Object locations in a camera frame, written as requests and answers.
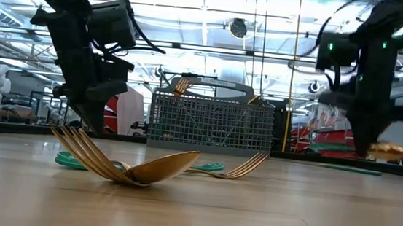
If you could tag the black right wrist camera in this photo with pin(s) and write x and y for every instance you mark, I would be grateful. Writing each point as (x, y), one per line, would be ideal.
(336, 53)

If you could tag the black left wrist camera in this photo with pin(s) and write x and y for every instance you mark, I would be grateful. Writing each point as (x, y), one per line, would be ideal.
(112, 23)

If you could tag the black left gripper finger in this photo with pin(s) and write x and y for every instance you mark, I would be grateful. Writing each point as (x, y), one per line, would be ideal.
(74, 103)
(97, 107)

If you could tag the black aluminium table frame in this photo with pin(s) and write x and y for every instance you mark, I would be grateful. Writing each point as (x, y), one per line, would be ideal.
(20, 130)

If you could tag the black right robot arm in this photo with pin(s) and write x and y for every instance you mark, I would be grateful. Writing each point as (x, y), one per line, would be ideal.
(396, 16)

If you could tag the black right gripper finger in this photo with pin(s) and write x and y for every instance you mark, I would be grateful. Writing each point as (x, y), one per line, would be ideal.
(373, 133)
(351, 124)

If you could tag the white hanging cloth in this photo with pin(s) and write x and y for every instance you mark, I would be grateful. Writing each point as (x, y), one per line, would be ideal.
(130, 110)

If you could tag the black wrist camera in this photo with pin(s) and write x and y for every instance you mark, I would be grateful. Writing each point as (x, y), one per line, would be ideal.
(336, 53)
(112, 23)

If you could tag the grey plastic silverware basket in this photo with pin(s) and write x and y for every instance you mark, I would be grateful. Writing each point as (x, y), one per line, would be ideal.
(222, 129)

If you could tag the black cabinet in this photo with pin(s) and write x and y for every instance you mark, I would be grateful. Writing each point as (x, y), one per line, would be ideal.
(280, 127)

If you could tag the red plastic storage bin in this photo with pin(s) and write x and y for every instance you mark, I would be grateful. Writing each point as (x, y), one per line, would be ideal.
(331, 137)
(110, 119)

